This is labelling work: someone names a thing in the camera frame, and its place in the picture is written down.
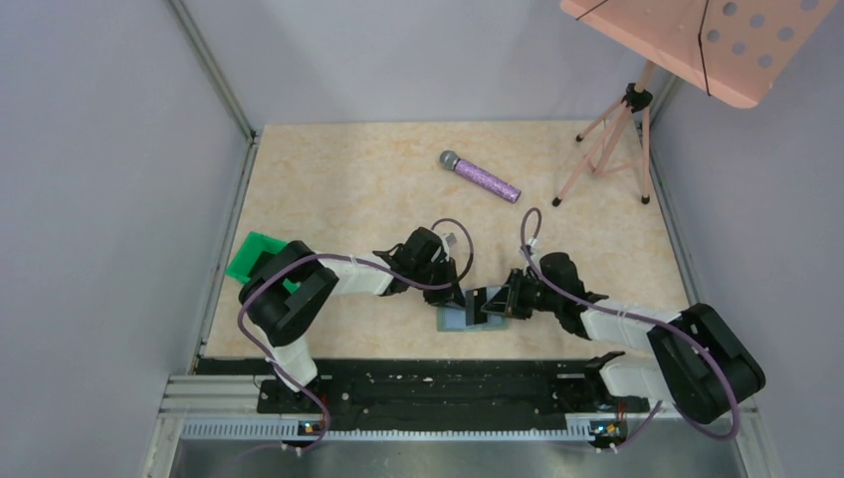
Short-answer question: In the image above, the grey vip credit card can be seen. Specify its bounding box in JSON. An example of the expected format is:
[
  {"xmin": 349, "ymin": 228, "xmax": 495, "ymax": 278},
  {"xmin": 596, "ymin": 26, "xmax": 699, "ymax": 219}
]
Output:
[{"xmin": 465, "ymin": 288, "xmax": 489, "ymax": 328}]

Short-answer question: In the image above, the sage green card holder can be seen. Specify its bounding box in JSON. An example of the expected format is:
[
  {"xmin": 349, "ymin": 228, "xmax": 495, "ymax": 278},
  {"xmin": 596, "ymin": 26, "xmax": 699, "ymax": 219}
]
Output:
[{"xmin": 437, "ymin": 287, "xmax": 509, "ymax": 332}]

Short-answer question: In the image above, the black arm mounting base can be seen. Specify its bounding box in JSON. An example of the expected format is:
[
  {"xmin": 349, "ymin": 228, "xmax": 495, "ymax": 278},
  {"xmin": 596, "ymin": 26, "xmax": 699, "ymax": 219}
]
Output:
[{"xmin": 257, "ymin": 358, "xmax": 650, "ymax": 432}]

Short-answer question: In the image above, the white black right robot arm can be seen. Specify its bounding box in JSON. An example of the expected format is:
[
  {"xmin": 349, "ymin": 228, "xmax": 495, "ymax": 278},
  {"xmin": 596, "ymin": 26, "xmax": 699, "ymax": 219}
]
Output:
[{"xmin": 481, "ymin": 252, "xmax": 766, "ymax": 425}]

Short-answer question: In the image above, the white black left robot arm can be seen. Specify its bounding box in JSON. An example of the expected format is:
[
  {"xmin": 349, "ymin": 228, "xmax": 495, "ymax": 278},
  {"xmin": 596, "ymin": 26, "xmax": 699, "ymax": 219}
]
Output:
[{"xmin": 238, "ymin": 227, "xmax": 466, "ymax": 392}]

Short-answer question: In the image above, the purple glitter microphone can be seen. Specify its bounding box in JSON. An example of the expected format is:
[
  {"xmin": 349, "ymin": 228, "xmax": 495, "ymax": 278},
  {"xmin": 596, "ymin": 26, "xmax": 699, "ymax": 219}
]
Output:
[{"xmin": 439, "ymin": 150, "xmax": 522, "ymax": 204}]

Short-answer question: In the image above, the green plastic bin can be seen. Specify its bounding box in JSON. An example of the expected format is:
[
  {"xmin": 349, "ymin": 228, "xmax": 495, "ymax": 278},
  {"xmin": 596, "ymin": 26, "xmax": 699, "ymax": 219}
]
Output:
[{"xmin": 226, "ymin": 231, "xmax": 287, "ymax": 288}]

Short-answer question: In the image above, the pink music stand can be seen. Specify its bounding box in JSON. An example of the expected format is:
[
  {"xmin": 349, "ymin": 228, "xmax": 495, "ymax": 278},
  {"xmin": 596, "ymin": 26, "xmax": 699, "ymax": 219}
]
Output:
[{"xmin": 551, "ymin": 0, "xmax": 839, "ymax": 208}]

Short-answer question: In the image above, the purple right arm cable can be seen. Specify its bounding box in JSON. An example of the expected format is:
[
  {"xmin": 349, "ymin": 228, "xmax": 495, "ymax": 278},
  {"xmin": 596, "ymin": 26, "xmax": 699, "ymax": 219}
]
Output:
[{"xmin": 519, "ymin": 207, "xmax": 743, "ymax": 456}]

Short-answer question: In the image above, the aluminium front rail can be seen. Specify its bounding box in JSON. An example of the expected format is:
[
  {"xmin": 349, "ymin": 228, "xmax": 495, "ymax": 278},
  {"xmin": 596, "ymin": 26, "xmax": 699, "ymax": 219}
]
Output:
[{"xmin": 143, "ymin": 360, "xmax": 782, "ymax": 477}]

